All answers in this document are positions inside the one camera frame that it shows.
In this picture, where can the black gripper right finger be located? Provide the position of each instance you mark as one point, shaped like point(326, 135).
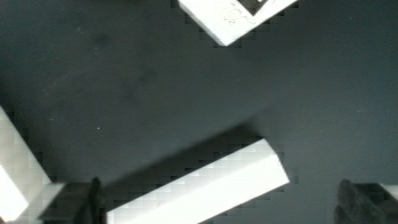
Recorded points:
point(367, 203)

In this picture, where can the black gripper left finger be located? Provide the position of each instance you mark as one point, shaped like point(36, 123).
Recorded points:
point(77, 208)

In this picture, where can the white stool leg block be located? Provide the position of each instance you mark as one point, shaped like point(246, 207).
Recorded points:
point(235, 179)
point(230, 17)

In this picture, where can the white stool leg with peg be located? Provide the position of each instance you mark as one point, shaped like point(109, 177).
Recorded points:
point(27, 189)

